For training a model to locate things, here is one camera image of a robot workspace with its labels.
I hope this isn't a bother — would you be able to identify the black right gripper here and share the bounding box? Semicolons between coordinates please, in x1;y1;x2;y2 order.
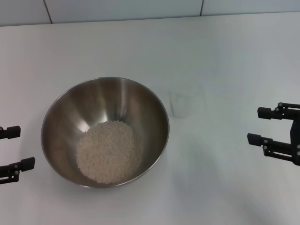
247;102;300;167

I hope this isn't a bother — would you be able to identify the stainless steel mixing bowl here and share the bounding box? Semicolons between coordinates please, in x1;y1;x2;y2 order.
41;76;171;189

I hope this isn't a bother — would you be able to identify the clear plastic measuring cup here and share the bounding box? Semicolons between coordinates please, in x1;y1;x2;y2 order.
169;90;209;118

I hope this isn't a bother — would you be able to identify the white rice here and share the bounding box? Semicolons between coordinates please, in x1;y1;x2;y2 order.
76;120;143;185

